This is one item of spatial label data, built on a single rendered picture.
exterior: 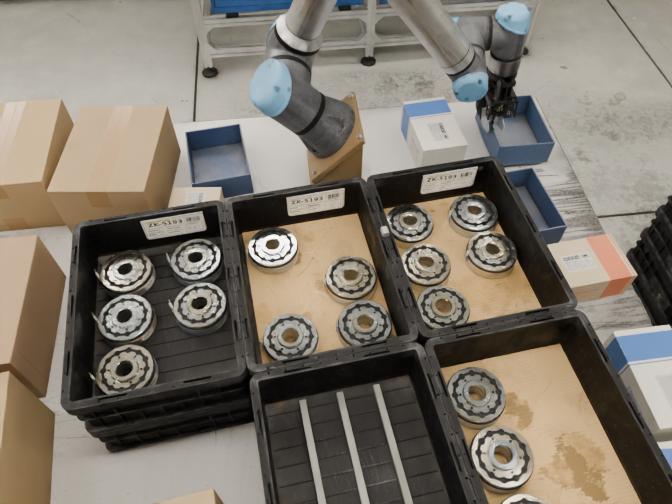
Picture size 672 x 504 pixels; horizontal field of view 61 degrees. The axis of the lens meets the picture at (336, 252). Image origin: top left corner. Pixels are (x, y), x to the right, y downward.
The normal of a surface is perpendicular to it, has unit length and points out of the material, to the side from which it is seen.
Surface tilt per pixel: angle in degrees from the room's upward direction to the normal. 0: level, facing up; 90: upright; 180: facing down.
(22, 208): 90
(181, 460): 0
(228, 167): 0
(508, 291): 0
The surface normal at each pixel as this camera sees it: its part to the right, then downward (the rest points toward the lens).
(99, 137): 0.00, -0.59
